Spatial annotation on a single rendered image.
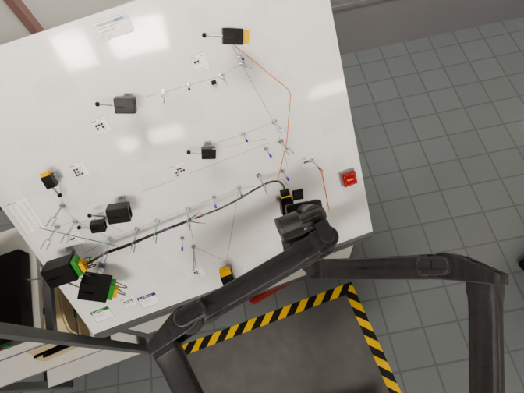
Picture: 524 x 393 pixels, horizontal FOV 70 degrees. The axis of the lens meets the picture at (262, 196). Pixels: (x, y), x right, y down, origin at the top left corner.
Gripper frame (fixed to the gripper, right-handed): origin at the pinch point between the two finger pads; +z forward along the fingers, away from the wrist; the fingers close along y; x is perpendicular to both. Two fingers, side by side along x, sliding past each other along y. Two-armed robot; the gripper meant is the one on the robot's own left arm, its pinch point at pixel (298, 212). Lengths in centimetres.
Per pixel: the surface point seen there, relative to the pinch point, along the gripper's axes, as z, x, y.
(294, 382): 93, 101, 0
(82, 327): 60, 36, 91
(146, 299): 37, 25, 57
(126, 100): -3, -40, 43
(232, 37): -8, -52, 11
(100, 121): 7, -38, 54
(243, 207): 23.6, -3.8, 14.6
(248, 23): -1, -58, 5
